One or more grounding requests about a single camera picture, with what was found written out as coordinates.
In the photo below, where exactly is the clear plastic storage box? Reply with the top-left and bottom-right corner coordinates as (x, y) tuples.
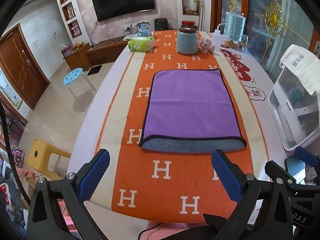
(268, 67), (319, 151)

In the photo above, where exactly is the purple grey microfiber towel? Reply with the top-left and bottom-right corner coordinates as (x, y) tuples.
(139, 69), (247, 154)

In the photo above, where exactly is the black floor mat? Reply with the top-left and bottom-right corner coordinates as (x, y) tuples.
(87, 64), (102, 76)

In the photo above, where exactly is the blue ceramic jar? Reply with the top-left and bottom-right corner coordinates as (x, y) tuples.
(176, 27), (198, 55)

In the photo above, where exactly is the green tissue box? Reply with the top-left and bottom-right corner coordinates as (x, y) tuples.
(127, 36), (155, 53)

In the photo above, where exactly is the white folded cloth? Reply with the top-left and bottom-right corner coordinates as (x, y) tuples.
(280, 44), (319, 95)

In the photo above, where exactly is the red lidded container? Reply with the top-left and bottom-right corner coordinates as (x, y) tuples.
(181, 21), (197, 30)

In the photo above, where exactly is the red snack package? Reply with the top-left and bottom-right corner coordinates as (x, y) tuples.
(61, 45), (74, 58)

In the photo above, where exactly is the snow globe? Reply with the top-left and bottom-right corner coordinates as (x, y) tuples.
(137, 21), (152, 37)

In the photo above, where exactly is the white squeeze bottle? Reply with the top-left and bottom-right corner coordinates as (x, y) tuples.
(211, 23), (226, 52)

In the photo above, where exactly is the yellow plastic stool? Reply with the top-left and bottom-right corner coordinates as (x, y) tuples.
(27, 139), (71, 180)

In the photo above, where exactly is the black small heater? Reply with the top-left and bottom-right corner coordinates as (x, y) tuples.
(154, 18), (169, 31)

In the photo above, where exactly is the light blue metal canister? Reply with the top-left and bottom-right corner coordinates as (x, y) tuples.
(223, 12), (246, 42)

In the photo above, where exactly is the white printed tablecloth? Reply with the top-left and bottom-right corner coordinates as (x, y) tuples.
(67, 31), (291, 240)

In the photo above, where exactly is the brown wooden door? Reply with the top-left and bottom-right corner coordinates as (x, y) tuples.
(1, 23), (50, 109)

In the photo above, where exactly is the white wall shelf unit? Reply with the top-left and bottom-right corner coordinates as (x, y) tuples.
(56, 0), (89, 45)

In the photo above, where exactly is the wooden tv cabinet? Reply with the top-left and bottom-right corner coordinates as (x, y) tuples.
(64, 38), (127, 71)

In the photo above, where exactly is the blue round stool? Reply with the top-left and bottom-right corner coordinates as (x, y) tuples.
(62, 67), (97, 99)

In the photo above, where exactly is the pink plush toy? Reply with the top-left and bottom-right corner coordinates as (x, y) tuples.
(200, 37), (215, 54)

